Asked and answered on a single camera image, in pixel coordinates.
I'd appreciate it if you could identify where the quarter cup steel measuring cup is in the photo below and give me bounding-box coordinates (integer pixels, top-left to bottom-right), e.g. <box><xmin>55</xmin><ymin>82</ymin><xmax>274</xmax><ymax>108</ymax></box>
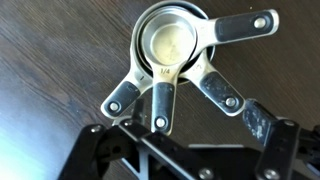
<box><xmin>141</xmin><ymin>13</ymin><xmax>198</xmax><ymax>137</ymax></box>

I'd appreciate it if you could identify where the half cup steel measuring cup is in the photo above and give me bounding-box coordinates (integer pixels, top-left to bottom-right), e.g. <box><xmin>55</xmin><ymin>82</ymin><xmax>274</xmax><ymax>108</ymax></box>
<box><xmin>134</xmin><ymin>3</ymin><xmax>248</xmax><ymax>118</ymax></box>

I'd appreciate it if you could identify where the one cup steel measuring cup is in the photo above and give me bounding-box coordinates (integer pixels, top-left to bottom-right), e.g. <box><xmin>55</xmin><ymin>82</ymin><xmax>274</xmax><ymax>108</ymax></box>
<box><xmin>100</xmin><ymin>0</ymin><xmax>217</xmax><ymax>120</ymax></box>

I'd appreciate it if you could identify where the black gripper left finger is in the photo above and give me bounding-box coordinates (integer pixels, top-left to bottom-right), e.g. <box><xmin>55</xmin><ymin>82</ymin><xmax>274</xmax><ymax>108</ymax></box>
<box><xmin>58</xmin><ymin>98</ymin><xmax>214</xmax><ymax>180</ymax></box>

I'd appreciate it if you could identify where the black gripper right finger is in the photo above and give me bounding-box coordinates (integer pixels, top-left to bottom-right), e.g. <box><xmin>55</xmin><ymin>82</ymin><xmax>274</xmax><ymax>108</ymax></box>
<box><xmin>242</xmin><ymin>98</ymin><xmax>320</xmax><ymax>180</ymax></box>

